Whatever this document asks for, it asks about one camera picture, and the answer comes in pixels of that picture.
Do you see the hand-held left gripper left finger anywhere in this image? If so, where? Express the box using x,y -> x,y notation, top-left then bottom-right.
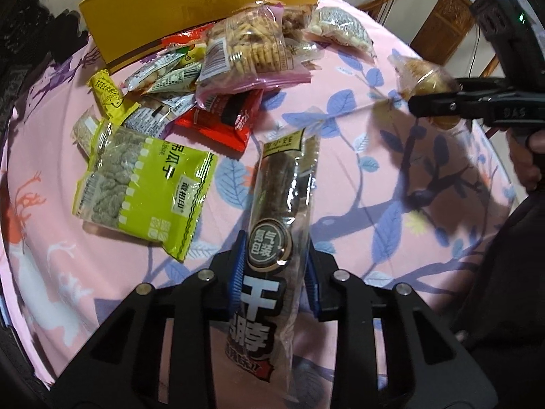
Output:
48,230 -> 248,409

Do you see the silver snack packet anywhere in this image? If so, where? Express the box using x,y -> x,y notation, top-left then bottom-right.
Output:
125,94 -> 197,137

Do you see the dark clothing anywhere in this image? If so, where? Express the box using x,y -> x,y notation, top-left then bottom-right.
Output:
449,185 -> 545,352

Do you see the yellow rice cracker packet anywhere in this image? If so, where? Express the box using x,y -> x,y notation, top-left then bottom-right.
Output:
88,70 -> 141,126

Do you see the long dark snack packet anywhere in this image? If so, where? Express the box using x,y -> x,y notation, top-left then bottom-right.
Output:
221,130 -> 322,403

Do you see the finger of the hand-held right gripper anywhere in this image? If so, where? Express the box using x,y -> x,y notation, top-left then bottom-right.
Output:
408,77 -> 495,126

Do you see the person's right hand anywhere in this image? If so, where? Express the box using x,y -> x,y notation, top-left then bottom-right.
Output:
509,131 -> 545,190

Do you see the green melon seed packet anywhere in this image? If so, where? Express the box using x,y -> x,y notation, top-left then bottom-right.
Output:
72,121 -> 219,262

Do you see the small clear seed packet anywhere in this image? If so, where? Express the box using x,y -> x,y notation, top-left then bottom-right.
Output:
72,108 -> 107,155

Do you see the orange snack packet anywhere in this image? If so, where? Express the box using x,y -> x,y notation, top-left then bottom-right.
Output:
162,26 -> 218,51

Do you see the wooden chair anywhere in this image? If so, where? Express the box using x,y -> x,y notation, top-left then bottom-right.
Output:
358,0 -> 503,78

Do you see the yellow cardboard box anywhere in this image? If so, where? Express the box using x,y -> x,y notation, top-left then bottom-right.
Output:
79,0 -> 328,74

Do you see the red snack packet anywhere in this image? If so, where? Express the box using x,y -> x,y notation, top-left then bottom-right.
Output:
174,89 -> 265,152

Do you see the dark carved headboard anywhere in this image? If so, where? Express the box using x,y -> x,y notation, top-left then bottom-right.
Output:
0,0 -> 107,128

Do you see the brown nut packet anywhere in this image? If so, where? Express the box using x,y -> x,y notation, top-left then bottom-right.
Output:
281,4 -> 319,40

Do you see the clear cookie bag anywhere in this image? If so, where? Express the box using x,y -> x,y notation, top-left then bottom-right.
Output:
195,2 -> 313,109

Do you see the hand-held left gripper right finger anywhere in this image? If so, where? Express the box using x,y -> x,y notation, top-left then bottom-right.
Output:
298,240 -> 499,409

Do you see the clear pastry packet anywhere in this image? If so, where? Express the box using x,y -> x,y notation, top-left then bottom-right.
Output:
389,53 -> 465,131

